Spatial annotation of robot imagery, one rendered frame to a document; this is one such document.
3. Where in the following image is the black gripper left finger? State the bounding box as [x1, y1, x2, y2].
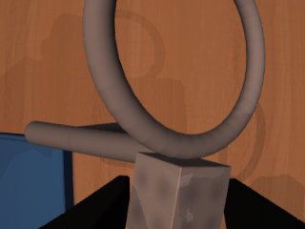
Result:
[38, 176, 130, 229]

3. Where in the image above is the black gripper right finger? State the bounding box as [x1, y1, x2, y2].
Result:
[224, 178, 305, 229]

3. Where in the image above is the blue tray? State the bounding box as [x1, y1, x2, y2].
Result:
[0, 133, 75, 229]

